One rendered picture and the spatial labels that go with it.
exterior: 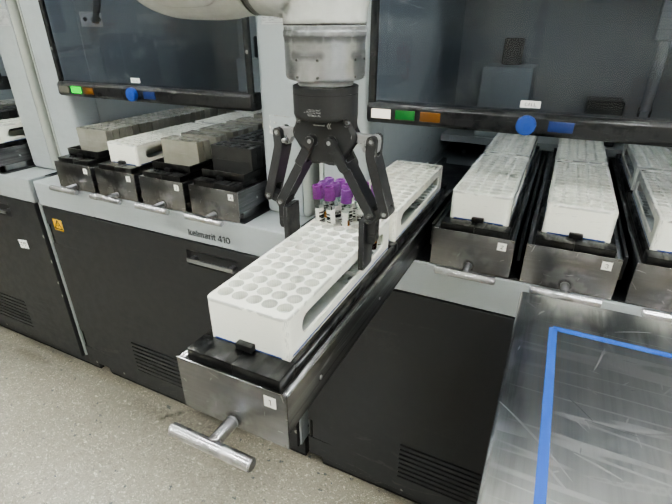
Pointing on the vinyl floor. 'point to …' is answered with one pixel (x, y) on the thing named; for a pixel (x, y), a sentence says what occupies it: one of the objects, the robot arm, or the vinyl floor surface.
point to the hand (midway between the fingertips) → (327, 243)
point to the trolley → (581, 409)
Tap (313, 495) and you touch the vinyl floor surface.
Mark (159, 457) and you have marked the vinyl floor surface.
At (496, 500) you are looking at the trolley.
